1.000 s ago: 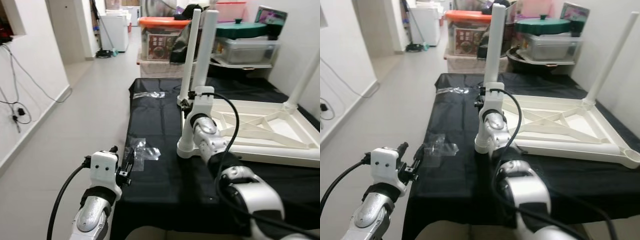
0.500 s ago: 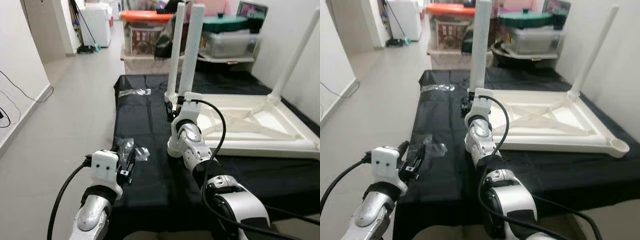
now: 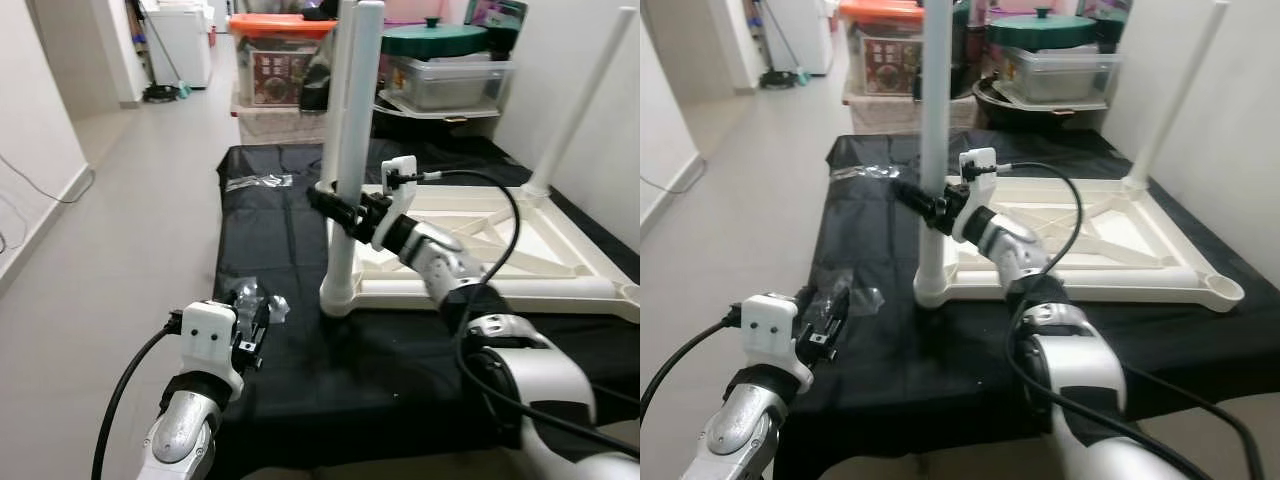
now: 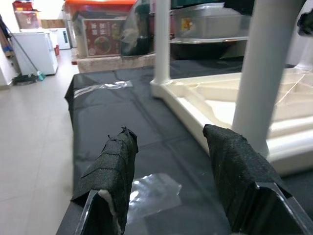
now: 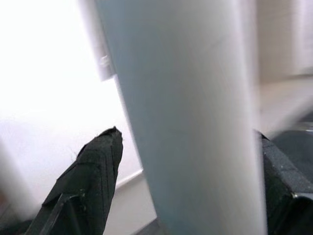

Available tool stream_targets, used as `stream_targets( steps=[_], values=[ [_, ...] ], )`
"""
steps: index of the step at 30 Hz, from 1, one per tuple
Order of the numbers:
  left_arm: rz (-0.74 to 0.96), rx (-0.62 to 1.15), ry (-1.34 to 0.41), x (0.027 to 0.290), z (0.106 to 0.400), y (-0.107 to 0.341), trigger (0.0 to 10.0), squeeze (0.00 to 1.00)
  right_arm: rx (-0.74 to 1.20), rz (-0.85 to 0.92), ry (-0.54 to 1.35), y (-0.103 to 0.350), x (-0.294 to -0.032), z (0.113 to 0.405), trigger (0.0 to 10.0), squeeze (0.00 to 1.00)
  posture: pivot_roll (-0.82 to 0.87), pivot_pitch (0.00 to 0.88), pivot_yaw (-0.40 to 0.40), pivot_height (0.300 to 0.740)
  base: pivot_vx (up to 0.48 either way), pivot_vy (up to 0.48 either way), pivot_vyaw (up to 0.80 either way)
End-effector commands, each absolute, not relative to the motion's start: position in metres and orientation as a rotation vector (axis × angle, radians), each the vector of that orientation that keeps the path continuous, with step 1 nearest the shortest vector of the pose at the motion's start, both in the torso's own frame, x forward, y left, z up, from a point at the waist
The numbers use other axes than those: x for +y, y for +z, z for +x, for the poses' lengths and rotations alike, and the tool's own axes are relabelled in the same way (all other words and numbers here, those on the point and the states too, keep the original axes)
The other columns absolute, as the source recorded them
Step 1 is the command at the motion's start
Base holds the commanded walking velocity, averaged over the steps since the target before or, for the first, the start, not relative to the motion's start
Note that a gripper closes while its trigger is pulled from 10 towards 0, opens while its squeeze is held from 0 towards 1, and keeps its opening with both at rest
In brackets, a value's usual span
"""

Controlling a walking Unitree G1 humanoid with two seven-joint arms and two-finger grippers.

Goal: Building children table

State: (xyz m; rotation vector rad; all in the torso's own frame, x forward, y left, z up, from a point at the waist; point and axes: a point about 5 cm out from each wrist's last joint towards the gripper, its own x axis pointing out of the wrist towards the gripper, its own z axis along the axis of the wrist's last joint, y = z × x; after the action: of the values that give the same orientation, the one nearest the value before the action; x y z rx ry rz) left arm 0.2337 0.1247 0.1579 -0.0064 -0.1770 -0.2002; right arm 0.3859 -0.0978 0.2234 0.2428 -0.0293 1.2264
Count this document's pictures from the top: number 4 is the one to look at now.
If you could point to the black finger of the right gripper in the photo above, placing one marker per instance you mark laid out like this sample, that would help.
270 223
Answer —
306 23

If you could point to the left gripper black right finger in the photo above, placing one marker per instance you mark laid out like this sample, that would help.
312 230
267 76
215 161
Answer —
234 166

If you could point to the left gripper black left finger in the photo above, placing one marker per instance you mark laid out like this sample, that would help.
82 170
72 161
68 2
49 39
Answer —
115 166

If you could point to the white plastic table leg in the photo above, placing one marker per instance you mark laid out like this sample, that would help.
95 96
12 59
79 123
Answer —
162 36
264 61
307 54

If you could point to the white plastic children table top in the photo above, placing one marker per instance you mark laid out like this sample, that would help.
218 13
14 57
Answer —
220 107

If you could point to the clear tape cross patch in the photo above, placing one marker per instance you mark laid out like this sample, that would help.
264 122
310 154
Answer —
156 193

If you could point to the black tablecloth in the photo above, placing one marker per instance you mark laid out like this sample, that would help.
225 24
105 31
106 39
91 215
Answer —
110 110

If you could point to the clear tape strip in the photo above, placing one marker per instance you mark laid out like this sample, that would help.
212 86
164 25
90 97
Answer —
107 86

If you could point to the clear plastic storage box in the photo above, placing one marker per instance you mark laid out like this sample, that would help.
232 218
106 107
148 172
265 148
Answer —
215 24

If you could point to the beige low platform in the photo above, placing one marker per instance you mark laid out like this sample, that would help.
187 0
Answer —
110 63

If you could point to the black round basin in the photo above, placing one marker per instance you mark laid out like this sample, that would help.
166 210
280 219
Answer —
200 50

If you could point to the small red bin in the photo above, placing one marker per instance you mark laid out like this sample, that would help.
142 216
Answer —
56 50

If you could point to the orange-lidded box with red print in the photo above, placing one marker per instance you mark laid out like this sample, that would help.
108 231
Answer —
102 36

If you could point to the white appliance cabinet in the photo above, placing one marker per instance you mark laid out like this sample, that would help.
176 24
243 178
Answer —
41 51

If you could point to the brown cardboard box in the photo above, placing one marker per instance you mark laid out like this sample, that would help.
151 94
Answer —
28 19

